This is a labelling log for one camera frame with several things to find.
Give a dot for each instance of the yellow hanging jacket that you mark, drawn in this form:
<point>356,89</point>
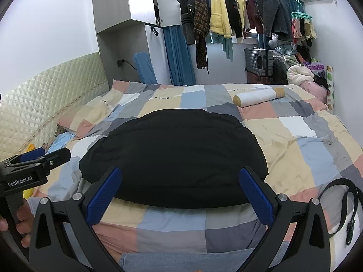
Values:
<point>219,21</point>

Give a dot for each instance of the cream fluffy blanket pile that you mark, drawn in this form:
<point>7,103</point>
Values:
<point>299,74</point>

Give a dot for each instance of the dark denim hanging jacket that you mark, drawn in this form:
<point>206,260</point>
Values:
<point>275,18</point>

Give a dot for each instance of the brown plaid hanging coat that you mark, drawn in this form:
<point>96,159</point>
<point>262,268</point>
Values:
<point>201,29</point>

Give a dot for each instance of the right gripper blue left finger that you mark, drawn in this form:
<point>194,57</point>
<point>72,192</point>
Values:
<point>100,194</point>

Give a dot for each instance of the patchwork checked quilt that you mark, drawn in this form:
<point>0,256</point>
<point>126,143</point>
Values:
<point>305,147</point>

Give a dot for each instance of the person's left hand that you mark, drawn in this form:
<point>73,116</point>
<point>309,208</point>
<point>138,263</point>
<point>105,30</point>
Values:
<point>24,227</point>

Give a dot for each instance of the dark grey hanging coat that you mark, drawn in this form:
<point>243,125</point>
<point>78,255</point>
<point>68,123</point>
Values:
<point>187,20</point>

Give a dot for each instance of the black belt with buckle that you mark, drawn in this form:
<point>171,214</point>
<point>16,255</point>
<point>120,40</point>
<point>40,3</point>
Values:
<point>357,198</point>

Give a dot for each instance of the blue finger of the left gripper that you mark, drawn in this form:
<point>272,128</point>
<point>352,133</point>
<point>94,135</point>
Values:
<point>32,155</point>
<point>57,158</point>

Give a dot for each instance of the blue window curtain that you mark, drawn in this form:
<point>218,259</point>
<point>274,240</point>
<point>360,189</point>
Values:
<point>179,58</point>

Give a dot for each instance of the cream quilted headboard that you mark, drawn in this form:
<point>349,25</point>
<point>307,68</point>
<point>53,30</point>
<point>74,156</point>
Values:
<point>30,112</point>

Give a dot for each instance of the light blue sheet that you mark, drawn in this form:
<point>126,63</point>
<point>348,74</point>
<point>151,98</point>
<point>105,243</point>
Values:
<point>60,141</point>

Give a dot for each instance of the teal hanging scarf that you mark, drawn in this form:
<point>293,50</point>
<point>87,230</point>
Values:
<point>227,45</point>

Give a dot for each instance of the white cylindrical bolster pillow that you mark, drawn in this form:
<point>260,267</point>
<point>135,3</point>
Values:
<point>258,96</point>

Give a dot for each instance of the large black jacket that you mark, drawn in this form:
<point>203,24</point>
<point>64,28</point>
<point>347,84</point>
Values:
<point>178,158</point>

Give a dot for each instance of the blue folded board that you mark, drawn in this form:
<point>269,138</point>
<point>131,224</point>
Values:
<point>144,68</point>

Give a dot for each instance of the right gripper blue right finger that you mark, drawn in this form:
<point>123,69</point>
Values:
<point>259,196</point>

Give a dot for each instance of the grey ribbed suitcase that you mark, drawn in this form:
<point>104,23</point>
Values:
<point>259,61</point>

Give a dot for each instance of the grey wall cabinet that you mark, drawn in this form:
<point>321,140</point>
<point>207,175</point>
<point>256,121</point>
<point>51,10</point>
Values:
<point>120,29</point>

